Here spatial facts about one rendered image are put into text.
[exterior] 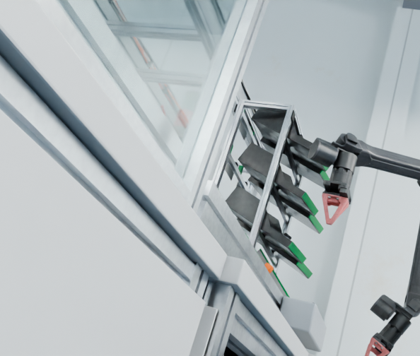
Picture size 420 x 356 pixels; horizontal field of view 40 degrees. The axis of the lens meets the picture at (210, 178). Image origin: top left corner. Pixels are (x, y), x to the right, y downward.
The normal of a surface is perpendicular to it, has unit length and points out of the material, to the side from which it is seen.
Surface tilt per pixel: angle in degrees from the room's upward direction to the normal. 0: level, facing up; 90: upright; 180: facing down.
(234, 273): 90
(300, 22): 90
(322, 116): 90
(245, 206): 90
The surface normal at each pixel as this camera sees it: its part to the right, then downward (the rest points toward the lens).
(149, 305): 0.91, 0.15
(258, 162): -0.43, -0.47
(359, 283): -0.17, -0.43
